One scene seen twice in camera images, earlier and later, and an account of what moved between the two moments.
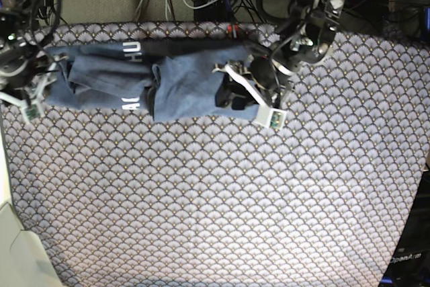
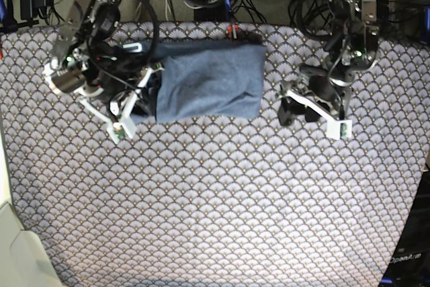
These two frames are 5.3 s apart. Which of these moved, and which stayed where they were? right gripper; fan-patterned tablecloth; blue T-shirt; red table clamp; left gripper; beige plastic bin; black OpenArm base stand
Moved: blue T-shirt; left gripper; right gripper
Stayed: red table clamp; black OpenArm base stand; fan-patterned tablecloth; beige plastic bin
